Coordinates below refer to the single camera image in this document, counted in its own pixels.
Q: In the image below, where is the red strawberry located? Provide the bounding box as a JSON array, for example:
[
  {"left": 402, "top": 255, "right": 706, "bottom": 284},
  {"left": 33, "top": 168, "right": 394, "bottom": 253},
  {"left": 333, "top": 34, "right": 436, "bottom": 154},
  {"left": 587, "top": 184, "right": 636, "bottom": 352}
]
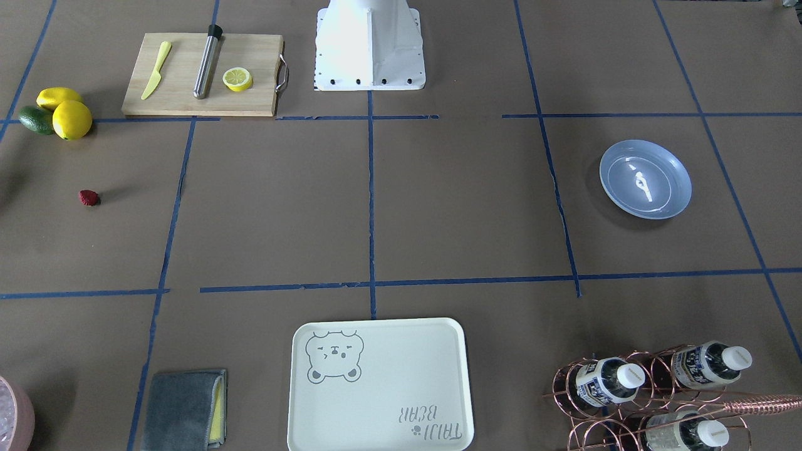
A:
[{"left": 78, "top": 190, "right": 101, "bottom": 206}]

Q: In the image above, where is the bottle white cap bottom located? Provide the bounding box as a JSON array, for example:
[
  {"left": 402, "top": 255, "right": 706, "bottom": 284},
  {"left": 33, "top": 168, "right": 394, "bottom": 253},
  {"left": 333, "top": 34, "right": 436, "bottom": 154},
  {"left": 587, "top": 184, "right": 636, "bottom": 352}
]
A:
[{"left": 641, "top": 410, "right": 730, "bottom": 450}]

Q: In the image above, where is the blue ceramic plate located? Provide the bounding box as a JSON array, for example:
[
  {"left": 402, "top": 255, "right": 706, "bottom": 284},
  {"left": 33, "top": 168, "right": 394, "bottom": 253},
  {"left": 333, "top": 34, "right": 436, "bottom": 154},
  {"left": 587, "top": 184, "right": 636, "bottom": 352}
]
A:
[{"left": 599, "top": 139, "right": 693, "bottom": 220}]

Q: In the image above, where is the grey yellow folded cloth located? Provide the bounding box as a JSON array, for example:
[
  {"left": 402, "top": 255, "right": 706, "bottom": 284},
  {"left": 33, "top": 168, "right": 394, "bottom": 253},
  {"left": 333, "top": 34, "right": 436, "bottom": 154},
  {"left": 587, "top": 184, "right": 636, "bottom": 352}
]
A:
[{"left": 140, "top": 368, "right": 228, "bottom": 450}]

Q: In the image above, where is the lemon half slice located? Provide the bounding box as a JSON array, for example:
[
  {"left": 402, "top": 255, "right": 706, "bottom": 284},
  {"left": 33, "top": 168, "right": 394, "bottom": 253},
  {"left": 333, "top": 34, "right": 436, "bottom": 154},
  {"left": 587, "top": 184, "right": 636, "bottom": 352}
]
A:
[{"left": 222, "top": 68, "right": 253, "bottom": 92}]

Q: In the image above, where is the copper wire bottle rack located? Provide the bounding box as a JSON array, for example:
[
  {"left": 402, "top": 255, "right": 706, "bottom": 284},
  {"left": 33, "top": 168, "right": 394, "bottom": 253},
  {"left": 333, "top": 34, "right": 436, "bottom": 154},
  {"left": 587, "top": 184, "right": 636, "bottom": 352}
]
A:
[{"left": 542, "top": 346, "right": 800, "bottom": 450}]

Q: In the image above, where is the yellow lemon upper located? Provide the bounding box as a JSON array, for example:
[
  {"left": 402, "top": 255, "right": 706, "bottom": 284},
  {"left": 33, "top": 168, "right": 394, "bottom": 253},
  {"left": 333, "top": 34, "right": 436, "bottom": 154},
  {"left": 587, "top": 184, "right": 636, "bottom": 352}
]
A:
[{"left": 36, "top": 86, "right": 83, "bottom": 111}]

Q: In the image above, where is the yellow lemon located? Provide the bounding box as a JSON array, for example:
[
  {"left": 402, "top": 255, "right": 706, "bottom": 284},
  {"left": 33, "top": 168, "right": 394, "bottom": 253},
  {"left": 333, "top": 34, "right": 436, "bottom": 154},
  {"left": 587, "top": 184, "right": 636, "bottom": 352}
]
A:
[
  {"left": 36, "top": 86, "right": 83, "bottom": 111},
  {"left": 53, "top": 100, "right": 93, "bottom": 140}
]

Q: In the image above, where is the steel muddler black tip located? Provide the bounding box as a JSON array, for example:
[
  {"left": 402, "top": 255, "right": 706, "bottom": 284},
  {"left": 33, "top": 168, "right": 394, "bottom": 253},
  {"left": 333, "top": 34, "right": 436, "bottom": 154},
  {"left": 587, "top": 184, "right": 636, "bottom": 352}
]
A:
[{"left": 192, "top": 23, "right": 223, "bottom": 100}]

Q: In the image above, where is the bottle white cap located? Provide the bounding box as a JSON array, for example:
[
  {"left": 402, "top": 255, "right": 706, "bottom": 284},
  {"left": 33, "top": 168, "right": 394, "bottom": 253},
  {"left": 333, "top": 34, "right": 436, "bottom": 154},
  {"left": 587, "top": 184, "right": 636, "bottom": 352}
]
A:
[
  {"left": 570, "top": 357, "right": 645, "bottom": 408},
  {"left": 641, "top": 410, "right": 730, "bottom": 450},
  {"left": 670, "top": 341, "right": 753, "bottom": 390}
]

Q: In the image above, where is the wooden cutting board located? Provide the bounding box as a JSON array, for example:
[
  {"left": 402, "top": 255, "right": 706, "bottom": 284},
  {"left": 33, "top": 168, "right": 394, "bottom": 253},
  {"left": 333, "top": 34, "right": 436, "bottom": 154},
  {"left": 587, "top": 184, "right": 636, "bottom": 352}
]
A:
[{"left": 122, "top": 33, "right": 287, "bottom": 117}]

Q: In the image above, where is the yellow lemon lower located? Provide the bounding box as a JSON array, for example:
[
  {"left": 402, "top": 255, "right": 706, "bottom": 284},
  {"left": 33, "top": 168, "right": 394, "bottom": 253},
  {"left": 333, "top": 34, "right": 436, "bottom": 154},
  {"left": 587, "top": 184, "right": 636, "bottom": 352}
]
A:
[{"left": 53, "top": 100, "right": 93, "bottom": 140}]

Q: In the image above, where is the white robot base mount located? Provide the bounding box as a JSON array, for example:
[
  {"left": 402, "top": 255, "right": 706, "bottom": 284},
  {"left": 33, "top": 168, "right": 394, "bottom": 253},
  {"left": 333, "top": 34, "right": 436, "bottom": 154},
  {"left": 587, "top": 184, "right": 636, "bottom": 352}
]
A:
[{"left": 313, "top": 1, "right": 427, "bottom": 91}]

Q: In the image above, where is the white bear serving tray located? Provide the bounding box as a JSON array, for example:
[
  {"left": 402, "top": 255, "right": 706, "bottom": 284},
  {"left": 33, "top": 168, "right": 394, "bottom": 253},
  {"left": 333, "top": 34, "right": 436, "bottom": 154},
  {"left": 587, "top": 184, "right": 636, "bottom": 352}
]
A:
[{"left": 287, "top": 318, "right": 475, "bottom": 450}]

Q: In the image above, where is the green lime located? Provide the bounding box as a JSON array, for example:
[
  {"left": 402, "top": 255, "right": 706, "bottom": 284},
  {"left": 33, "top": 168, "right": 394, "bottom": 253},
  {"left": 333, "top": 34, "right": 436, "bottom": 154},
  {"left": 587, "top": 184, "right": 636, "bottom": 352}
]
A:
[{"left": 18, "top": 105, "right": 55, "bottom": 136}]

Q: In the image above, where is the yellow plastic knife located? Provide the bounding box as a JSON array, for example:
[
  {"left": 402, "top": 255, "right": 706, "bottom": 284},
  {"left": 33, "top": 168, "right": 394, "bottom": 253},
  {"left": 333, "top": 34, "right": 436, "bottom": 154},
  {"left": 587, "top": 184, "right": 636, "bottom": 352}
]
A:
[{"left": 140, "top": 41, "right": 172, "bottom": 100}]

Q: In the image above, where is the pink ice bowl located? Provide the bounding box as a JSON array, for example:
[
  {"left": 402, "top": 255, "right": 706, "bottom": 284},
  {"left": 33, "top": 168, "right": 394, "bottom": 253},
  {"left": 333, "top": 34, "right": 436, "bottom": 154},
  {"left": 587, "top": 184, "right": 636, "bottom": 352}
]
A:
[{"left": 1, "top": 376, "right": 35, "bottom": 450}]

